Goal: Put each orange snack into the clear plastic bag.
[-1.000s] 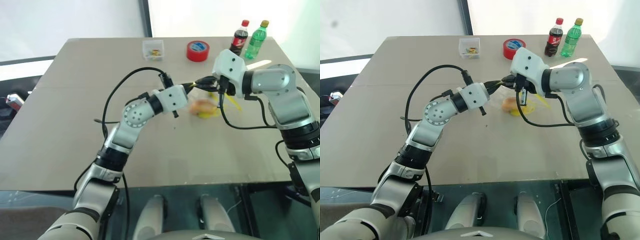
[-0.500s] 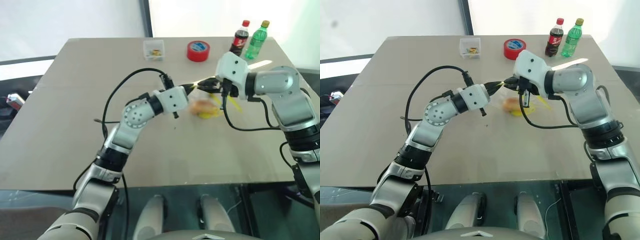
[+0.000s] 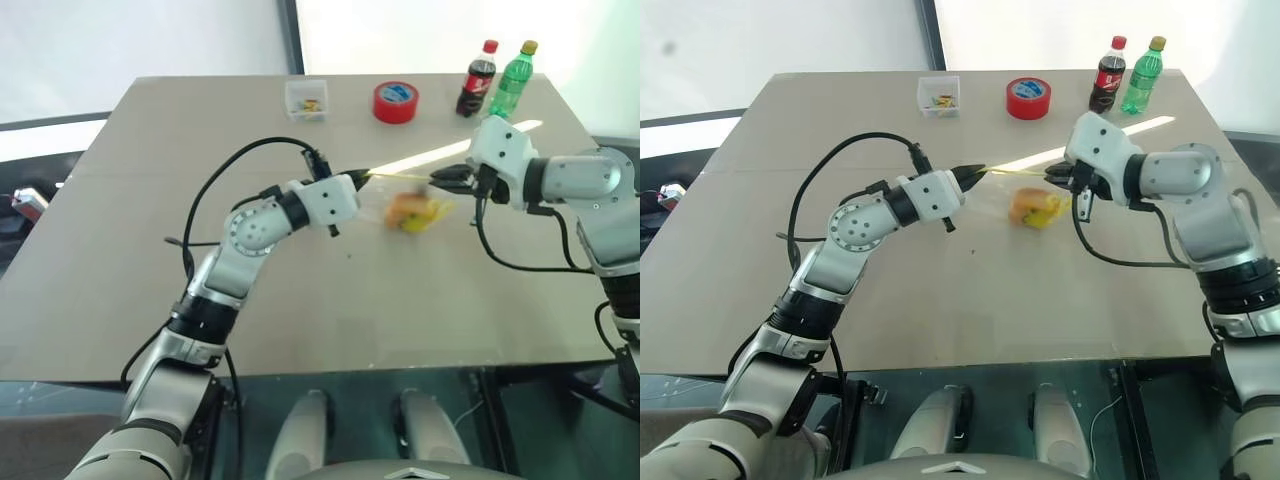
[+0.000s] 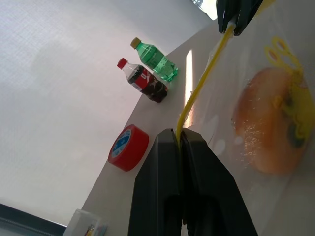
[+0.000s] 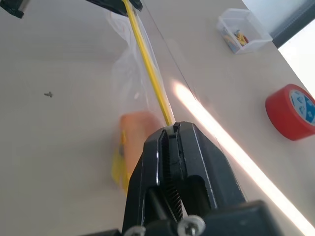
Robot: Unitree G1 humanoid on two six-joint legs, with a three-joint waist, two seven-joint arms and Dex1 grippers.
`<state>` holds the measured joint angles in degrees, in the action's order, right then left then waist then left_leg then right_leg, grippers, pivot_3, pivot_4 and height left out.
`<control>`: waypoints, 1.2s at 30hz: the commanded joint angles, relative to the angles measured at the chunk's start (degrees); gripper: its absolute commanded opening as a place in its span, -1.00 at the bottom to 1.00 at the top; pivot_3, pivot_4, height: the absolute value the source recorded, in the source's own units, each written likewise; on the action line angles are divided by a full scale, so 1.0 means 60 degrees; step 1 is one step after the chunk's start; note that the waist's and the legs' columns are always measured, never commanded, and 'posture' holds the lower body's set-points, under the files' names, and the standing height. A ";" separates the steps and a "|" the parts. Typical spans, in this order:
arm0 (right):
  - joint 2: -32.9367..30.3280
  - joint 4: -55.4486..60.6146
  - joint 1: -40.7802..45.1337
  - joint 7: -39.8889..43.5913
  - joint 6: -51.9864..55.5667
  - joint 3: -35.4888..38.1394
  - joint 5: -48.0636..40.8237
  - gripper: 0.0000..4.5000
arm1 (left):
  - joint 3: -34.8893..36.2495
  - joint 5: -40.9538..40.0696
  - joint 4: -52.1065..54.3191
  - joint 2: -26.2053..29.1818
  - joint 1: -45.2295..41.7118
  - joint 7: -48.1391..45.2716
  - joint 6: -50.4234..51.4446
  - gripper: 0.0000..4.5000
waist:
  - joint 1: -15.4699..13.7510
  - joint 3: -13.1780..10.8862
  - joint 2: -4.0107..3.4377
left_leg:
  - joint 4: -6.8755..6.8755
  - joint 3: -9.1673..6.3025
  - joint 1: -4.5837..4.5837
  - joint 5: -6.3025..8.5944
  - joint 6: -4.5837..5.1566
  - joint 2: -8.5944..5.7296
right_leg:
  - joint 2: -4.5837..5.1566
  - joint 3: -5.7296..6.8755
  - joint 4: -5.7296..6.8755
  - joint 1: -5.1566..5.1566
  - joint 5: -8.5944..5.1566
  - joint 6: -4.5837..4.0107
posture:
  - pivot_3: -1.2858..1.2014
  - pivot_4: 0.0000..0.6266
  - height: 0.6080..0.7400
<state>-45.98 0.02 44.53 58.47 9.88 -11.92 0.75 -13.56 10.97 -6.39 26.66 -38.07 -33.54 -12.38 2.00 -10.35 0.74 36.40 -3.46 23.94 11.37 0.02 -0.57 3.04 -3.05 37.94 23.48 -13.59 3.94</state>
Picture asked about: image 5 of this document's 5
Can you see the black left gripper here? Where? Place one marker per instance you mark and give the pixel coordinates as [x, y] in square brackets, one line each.
[12, 8]

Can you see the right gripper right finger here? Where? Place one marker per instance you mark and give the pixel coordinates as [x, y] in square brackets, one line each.
[197, 167]

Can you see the small dark screw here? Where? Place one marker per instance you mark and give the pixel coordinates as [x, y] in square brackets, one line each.
[48, 94]

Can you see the small colourful parts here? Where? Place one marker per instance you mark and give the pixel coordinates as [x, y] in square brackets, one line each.
[240, 38]

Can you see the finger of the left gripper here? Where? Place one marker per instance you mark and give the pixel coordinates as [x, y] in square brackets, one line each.
[136, 5]
[110, 5]

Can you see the orange glazed bread roll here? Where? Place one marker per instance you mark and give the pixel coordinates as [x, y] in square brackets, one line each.
[140, 137]

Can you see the red tape roll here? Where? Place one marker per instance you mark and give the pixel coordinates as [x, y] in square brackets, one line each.
[288, 115]

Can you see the clear plastic box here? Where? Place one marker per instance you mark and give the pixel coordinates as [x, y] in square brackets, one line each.
[248, 27]

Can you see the clear zip bag yellow seal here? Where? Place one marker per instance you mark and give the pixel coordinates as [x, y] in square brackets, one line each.
[147, 66]

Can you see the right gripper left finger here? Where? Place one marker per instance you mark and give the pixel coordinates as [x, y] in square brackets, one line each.
[147, 172]

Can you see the dark window frame post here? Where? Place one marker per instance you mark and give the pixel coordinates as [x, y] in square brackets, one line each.
[292, 30]

